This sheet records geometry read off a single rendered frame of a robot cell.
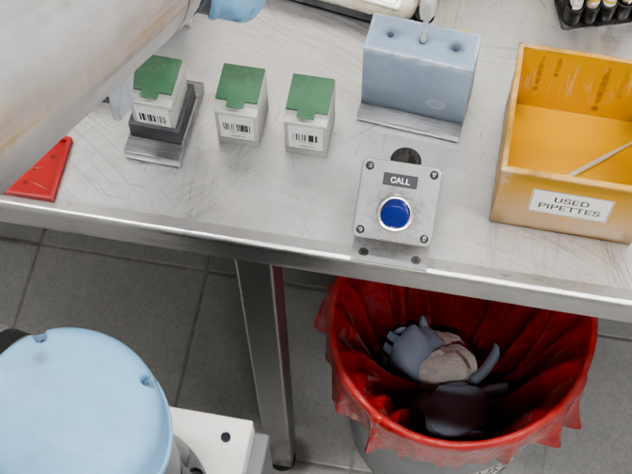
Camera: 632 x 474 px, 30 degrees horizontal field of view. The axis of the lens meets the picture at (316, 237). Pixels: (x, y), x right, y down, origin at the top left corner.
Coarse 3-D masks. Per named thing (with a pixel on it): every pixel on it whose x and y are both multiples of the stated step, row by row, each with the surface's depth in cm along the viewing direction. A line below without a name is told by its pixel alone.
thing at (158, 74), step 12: (156, 60) 107; (168, 60) 107; (180, 60) 107; (144, 72) 106; (156, 72) 106; (168, 72) 106; (144, 84) 106; (156, 84) 106; (168, 84) 106; (144, 96) 105; (156, 96) 105
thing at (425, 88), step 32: (384, 32) 106; (416, 32) 106; (448, 32) 106; (384, 64) 107; (416, 64) 105; (448, 64) 104; (384, 96) 111; (416, 96) 110; (448, 96) 109; (416, 128) 112; (448, 128) 112
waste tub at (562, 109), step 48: (528, 48) 105; (528, 96) 112; (576, 96) 110; (624, 96) 109; (528, 144) 111; (576, 144) 111; (624, 144) 111; (528, 192) 102; (576, 192) 101; (624, 192) 99; (624, 240) 107
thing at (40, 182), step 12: (60, 144) 112; (48, 156) 112; (60, 156) 112; (36, 168) 111; (48, 168) 111; (60, 168) 111; (24, 180) 111; (36, 180) 111; (48, 180) 111; (60, 180) 111; (12, 192) 109; (24, 192) 109; (36, 192) 110; (48, 192) 110
